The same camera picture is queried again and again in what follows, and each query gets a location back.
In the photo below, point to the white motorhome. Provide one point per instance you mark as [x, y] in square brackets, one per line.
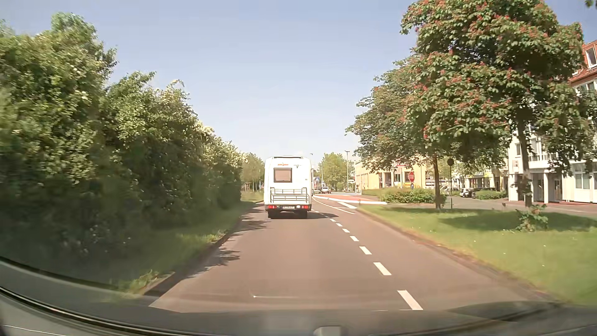
[288, 186]

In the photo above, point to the green trees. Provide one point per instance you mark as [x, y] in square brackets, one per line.
[334, 170]

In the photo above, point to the yellow building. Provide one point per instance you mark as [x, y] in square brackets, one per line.
[387, 176]

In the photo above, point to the grey asphalt road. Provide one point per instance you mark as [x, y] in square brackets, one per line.
[289, 261]

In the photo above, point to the low green hedge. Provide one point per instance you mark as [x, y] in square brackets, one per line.
[406, 195]
[489, 194]

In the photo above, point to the red no-entry sign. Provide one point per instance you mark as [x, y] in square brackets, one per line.
[411, 176]

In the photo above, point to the grass verge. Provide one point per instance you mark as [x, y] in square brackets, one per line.
[196, 238]

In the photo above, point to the road markings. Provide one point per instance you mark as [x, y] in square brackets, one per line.
[382, 268]

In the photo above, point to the car's own bonnet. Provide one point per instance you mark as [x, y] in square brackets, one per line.
[298, 324]

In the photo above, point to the parked cars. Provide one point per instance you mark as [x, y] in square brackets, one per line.
[471, 191]

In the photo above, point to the row of green bushes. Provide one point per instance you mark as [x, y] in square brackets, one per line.
[93, 163]

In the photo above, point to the side road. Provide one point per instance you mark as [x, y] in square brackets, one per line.
[513, 204]

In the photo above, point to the large red-flowering tree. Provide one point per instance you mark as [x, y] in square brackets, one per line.
[508, 79]

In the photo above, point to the grass lawn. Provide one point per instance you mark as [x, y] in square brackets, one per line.
[522, 247]

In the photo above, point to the small bush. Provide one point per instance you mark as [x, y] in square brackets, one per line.
[531, 219]

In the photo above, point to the white building with red roof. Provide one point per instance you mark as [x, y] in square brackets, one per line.
[559, 177]

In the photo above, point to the lamp post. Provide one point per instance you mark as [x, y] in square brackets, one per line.
[346, 170]

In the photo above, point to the round road sign on post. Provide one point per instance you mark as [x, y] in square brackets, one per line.
[450, 163]

